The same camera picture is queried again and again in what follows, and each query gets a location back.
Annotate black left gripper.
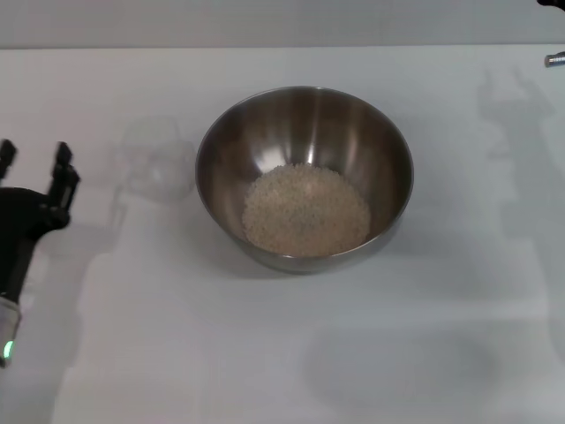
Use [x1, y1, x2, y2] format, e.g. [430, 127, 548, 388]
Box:
[0, 140, 82, 301]

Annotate clear plastic measuring cup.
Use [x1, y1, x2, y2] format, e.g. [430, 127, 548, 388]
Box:
[109, 115, 198, 202]

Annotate stainless steel mixing bowl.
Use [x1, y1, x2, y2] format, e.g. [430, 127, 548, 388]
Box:
[195, 86, 415, 275]

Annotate white rice grains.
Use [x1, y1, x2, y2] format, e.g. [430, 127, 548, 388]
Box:
[241, 163, 371, 257]

